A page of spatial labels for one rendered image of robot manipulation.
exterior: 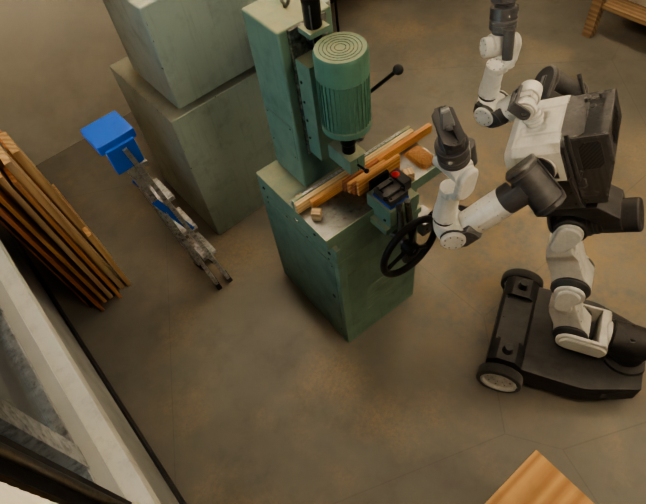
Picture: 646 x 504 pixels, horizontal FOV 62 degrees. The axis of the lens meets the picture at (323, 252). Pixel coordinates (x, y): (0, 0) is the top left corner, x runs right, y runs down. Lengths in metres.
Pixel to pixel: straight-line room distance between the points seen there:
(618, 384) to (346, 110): 1.66
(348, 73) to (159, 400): 1.85
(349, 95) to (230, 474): 1.72
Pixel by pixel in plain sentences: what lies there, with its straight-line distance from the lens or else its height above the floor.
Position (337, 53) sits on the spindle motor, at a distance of 1.73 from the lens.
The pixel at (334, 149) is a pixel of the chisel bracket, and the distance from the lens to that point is 2.04.
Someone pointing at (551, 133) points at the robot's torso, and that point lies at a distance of 1.71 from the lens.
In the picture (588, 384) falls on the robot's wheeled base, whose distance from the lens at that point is 2.63.
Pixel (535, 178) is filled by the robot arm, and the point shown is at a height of 1.35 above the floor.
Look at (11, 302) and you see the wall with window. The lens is 2.33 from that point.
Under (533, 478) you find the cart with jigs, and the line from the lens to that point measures 2.06.
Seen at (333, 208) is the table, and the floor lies 0.90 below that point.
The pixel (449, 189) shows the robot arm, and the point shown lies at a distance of 1.58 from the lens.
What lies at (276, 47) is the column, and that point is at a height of 1.46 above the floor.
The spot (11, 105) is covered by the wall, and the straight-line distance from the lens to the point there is 4.03.
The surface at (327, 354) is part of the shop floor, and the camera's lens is 2.74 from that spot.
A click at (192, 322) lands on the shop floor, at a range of 2.98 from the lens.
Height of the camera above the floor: 2.48
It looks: 54 degrees down
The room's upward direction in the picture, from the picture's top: 10 degrees counter-clockwise
